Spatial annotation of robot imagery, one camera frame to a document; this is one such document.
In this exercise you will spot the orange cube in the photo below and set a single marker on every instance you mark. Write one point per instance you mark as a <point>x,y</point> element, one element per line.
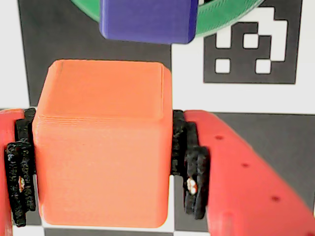
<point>103,147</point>

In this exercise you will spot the blue cube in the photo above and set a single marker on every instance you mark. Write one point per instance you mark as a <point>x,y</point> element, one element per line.
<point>147,19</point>

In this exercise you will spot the black white marker checkerboard mat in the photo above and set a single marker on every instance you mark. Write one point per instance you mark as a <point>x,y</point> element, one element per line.
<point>246,98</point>

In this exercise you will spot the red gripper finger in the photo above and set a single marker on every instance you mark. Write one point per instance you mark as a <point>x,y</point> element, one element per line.
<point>7,127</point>
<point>233,184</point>

